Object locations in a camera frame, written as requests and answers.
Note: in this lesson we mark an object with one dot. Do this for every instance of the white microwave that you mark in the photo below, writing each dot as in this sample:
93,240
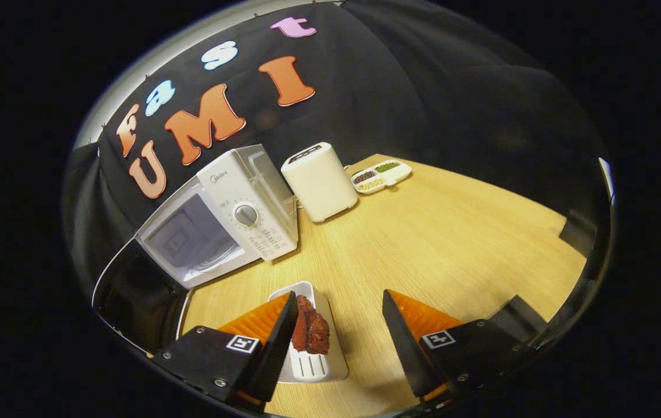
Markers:
249,197

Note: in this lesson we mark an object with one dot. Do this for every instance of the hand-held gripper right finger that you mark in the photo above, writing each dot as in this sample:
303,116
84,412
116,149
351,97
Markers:
405,348

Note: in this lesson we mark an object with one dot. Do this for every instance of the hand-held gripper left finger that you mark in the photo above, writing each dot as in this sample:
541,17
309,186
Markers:
275,354

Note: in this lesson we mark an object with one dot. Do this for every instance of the red-brown meat piece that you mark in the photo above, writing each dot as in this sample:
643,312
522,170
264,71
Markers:
313,334

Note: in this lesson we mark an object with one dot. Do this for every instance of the white toaster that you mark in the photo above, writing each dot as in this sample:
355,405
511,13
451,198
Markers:
321,186

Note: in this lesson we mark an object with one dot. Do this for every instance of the white divided dish with beans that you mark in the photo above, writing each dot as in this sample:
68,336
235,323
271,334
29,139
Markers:
393,175

